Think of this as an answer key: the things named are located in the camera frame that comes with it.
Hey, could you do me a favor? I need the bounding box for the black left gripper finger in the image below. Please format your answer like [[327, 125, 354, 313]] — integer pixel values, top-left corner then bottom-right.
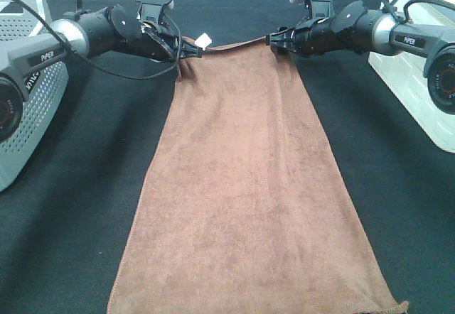
[[179, 40, 203, 59]]

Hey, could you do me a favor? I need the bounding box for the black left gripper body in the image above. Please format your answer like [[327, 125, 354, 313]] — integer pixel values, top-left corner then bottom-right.
[[107, 5, 180, 63]]

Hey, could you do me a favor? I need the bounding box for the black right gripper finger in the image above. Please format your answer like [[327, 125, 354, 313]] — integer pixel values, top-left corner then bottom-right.
[[265, 26, 289, 54]]

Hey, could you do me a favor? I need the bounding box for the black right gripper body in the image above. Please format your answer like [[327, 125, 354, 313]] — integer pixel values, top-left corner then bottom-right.
[[284, 1, 368, 57]]

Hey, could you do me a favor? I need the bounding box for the brown towel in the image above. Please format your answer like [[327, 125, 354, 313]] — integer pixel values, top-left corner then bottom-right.
[[107, 39, 409, 313]]

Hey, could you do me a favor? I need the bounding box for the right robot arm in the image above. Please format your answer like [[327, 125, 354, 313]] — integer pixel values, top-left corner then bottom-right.
[[266, 1, 454, 114]]

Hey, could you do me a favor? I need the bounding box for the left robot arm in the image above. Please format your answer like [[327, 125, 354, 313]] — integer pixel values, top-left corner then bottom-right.
[[1, 6, 203, 141]]

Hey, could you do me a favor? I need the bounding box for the white storage box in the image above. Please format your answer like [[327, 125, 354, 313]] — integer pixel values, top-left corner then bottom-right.
[[368, 0, 454, 153]]

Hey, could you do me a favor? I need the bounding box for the white perforated laundry basket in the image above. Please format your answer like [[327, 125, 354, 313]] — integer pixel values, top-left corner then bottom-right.
[[1, 0, 68, 190]]

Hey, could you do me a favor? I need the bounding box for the black table cloth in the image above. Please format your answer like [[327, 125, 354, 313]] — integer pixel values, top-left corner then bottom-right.
[[1, 0, 454, 313]]

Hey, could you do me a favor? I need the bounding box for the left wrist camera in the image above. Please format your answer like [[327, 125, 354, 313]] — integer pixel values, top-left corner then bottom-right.
[[133, 0, 173, 25]]

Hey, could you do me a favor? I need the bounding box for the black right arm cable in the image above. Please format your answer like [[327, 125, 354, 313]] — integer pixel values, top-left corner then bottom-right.
[[379, 0, 455, 26]]

